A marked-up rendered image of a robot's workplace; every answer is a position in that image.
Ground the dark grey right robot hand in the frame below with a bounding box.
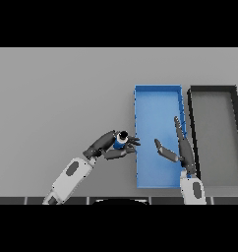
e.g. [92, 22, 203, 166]
[153, 115, 198, 176]

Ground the blue pipe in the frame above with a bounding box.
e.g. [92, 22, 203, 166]
[112, 130, 130, 151]

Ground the dark grey bin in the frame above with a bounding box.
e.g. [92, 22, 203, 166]
[186, 85, 238, 187]

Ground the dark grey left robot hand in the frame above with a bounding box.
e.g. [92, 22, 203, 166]
[83, 129, 142, 161]

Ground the blue bin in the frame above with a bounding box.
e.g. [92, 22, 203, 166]
[133, 84, 192, 189]

